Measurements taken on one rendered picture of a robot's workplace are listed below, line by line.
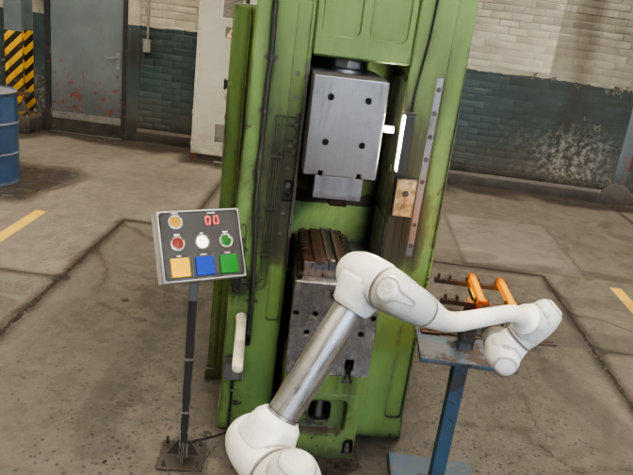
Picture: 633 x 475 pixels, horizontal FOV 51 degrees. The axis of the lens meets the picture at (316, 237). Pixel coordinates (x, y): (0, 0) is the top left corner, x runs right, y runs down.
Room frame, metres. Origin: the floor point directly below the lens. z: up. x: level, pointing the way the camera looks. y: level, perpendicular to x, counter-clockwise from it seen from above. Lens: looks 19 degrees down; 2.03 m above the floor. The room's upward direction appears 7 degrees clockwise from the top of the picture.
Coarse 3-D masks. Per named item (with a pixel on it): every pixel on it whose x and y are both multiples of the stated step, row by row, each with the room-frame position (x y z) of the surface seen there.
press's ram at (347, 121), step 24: (312, 72) 2.77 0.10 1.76; (336, 72) 2.83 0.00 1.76; (312, 96) 2.64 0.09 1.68; (336, 96) 2.64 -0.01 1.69; (360, 96) 2.65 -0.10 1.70; (384, 96) 2.67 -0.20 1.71; (312, 120) 2.63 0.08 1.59; (336, 120) 2.65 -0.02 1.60; (360, 120) 2.66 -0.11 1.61; (312, 144) 2.64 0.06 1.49; (336, 144) 2.65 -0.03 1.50; (360, 144) 2.66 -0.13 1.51; (312, 168) 2.64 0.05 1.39; (336, 168) 2.65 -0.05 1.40; (360, 168) 2.66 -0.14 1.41
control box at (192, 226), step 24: (168, 216) 2.42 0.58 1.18; (192, 216) 2.47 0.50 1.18; (168, 240) 2.37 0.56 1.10; (192, 240) 2.42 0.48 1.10; (216, 240) 2.47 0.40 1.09; (240, 240) 2.52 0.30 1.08; (168, 264) 2.33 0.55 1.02; (192, 264) 2.37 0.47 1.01; (216, 264) 2.42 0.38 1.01; (240, 264) 2.47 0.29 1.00
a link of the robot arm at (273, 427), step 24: (360, 264) 1.80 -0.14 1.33; (384, 264) 1.78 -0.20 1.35; (336, 288) 1.80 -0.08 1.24; (360, 288) 1.74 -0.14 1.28; (336, 312) 1.75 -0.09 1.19; (360, 312) 1.74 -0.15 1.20; (312, 336) 1.76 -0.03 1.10; (336, 336) 1.72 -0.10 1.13; (312, 360) 1.69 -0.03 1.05; (336, 360) 1.73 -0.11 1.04; (288, 384) 1.68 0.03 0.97; (312, 384) 1.67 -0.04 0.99; (264, 408) 1.66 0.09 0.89; (288, 408) 1.64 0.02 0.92; (240, 432) 1.63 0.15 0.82; (264, 432) 1.59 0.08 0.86; (288, 432) 1.61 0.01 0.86; (240, 456) 1.57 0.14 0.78; (264, 456) 1.54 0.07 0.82
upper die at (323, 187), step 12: (312, 180) 2.74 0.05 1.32; (324, 180) 2.64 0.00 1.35; (336, 180) 2.65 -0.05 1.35; (348, 180) 2.65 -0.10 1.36; (360, 180) 2.66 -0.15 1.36; (312, 192) 2.67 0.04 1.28; (324, 192) 2.64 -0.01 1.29; (336, 192) 2.65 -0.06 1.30; (348, 192) 2.66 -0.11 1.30; (360, 192) 2.66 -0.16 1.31
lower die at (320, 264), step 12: (312, 228) 3.06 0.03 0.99; (324, 228) 3.06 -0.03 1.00; (312, 240) 2.89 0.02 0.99; (324, 240) 2.88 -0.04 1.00; (336, 240) 2.92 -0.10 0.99; (312, 252) 2.77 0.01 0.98; (324, 252) 2.76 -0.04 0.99; (336, 252) 2.75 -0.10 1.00; (312, 264) 2.64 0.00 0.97; (324, 264) 2.65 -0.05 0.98; (336, 264) 2.65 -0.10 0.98; (324, 276) 2.65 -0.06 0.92
